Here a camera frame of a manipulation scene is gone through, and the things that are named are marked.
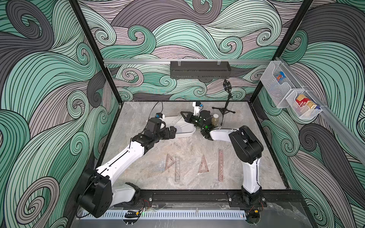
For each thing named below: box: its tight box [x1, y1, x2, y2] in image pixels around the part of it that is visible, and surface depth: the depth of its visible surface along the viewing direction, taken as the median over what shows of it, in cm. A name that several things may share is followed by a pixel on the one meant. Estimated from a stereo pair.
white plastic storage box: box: [163, 114, 196, 138], surface depth 95 cm
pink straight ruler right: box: [218, 149, 224, 183], surface depth 87 cm
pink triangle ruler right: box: [198, 153, 210, 174], surface depth 87 cm
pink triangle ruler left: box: [164, 152, 175, 171], surface depth 89 cm
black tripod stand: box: [211, 78, 236, 126], surface depth 97 cm
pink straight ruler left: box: [174, 155, 181, 182], surface depth 86 cm
